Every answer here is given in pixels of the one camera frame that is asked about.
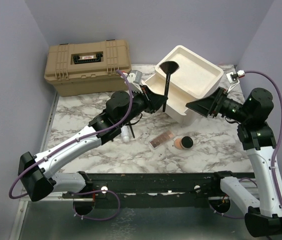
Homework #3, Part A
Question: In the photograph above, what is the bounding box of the black round compact jar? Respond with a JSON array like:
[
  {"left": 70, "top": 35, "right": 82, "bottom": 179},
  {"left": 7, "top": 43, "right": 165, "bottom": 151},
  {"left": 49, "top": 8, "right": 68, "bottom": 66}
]
[{"left": 180, "top": 136, "right": 194, "bottom": 149}]

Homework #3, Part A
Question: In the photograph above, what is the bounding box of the white cosmetic bottle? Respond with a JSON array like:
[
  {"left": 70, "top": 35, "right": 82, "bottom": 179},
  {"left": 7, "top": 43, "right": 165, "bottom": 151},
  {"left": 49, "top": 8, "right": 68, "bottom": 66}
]
[{"left": 121, "top": 125, "right": 130, "bottom": 143}]

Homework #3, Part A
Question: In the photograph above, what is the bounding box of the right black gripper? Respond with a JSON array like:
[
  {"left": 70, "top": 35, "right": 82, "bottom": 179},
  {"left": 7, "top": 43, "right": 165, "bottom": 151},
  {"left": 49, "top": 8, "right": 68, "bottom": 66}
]
[{"left": 187, "top": 85, "right": 251, "bottom": 123}]

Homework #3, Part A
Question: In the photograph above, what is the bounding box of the cream top drawer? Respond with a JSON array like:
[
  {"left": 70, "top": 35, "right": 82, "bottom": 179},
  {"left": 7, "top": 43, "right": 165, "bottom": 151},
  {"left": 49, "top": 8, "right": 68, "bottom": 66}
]
[{"left": 142, "top": 73, "right": 196, "bottom": 125}]

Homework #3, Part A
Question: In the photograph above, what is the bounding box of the black fan makeup brush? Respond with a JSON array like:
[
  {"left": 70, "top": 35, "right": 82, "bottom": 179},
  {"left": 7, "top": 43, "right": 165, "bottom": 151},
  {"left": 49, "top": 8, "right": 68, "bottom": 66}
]
[{"left": 159, "top": 61, "right": 179, "bottom": 98}]

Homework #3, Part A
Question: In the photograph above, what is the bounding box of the black mounting rail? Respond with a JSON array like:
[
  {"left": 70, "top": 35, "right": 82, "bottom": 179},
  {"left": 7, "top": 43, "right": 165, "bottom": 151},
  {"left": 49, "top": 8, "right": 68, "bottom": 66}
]
[{"left": 63, "top": 171, "right": 256, "bottom": 210}]

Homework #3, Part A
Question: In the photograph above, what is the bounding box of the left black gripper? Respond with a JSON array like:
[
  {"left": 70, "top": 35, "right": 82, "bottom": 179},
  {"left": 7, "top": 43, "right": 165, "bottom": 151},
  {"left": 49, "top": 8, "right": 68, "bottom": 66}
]
[{"left": 119, "top": 85, "right": 168, "bottom": 127}]

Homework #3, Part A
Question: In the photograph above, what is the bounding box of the brown eyeshadow palette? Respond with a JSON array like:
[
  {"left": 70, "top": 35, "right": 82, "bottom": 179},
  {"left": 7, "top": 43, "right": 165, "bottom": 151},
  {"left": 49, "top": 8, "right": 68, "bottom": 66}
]
[{"left": 149, "top": 130, "right": 174, "bottom": 149}]

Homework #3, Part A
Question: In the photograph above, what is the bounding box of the orange makeup sponge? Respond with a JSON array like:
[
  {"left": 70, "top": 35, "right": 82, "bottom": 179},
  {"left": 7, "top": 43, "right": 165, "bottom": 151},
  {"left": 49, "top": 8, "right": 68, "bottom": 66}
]
[{"left": 174, "top": 138, "right": 183, "bottom": 150}]

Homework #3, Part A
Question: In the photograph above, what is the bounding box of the purple cable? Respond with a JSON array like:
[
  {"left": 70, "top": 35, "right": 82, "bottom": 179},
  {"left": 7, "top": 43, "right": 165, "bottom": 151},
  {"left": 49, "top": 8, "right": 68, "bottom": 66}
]
[
  {"left": 8, "top": 69, "right": 138, "bottom": 222},
  {"left": 209, "top": 70, "right": 282, "bottom": 240}
]

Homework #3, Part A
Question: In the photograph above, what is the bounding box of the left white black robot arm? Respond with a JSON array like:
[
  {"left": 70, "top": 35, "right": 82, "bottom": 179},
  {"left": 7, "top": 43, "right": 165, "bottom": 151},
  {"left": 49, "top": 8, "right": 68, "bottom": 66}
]
[{"left": 18, "top": 85, "right": 168, "bottom": 202}]

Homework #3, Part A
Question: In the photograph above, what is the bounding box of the tan plastic toolbox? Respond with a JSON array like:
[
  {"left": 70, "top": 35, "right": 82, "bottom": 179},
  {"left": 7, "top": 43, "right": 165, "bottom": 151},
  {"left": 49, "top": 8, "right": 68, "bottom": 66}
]
[{"left": 44, "top": 39, "right": 131, "bottom": 97}]

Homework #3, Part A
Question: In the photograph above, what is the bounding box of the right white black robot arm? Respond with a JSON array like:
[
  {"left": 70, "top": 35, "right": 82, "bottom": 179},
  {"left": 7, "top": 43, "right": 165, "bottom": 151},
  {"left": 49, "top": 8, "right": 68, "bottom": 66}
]
[{"left": 186, "top": 87, "right": 282, "bottom": 238}]

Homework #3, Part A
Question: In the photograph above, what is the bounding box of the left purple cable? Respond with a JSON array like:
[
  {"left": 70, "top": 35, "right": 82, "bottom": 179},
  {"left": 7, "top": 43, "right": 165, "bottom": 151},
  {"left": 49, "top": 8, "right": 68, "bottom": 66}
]
[{"left": 8, "top": 69, "right": 138, "bottom": 222}]

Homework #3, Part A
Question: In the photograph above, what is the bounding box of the black angled makeup brush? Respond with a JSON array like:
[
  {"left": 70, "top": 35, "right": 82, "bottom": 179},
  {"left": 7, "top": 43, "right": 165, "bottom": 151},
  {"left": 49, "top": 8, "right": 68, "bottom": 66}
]
[{"left": 129, "top": 123, "right": 135, "bottom": 138}]

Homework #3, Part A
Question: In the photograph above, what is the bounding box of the cream drawer organizer cabinet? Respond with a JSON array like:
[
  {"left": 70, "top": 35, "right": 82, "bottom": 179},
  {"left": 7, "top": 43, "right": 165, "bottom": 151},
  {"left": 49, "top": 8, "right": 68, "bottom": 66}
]
[{"left": 154, "top": 44, "right": 224, "bottom": 126}]

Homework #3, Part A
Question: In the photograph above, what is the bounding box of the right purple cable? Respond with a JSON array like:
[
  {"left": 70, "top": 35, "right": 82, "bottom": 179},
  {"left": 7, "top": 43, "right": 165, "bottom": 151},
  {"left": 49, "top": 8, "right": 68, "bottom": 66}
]
[{"left": 209, "top": 70, "right": 282, "bottom": 240}]

